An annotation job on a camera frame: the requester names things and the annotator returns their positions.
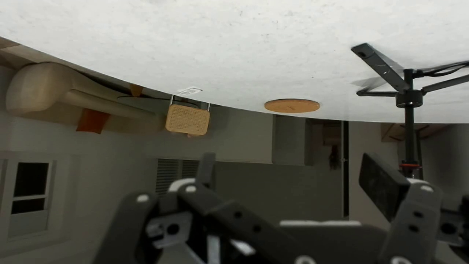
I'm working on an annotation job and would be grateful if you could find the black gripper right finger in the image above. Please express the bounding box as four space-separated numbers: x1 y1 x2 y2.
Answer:
357 151 445 264

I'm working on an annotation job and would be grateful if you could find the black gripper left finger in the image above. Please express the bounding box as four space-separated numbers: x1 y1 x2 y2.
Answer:
92 151 282 264

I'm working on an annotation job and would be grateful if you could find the tan chair back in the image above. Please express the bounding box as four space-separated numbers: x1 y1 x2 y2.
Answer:
164 94 212 138

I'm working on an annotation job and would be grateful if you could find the black tripod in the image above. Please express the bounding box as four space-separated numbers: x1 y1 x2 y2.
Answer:
350 41 469 180

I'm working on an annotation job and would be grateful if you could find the round cork coaster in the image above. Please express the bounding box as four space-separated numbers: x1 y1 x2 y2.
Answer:
262 97 322 116

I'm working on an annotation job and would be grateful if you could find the orange block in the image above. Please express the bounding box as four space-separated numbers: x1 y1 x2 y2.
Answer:
74 108 111 135

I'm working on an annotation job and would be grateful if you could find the white framed window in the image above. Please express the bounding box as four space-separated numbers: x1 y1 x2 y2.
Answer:
7 160 54 239

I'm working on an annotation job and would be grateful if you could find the wall vent grille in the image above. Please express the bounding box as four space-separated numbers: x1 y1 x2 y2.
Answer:
153 157 186 195

